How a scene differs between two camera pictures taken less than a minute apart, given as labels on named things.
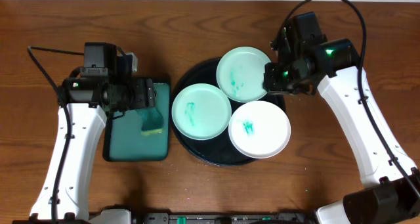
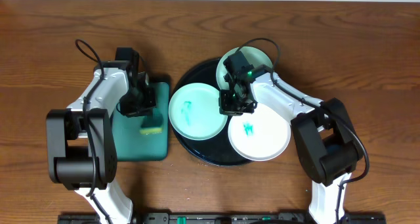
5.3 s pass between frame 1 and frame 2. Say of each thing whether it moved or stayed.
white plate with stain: stayed
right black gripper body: moved
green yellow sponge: stayed
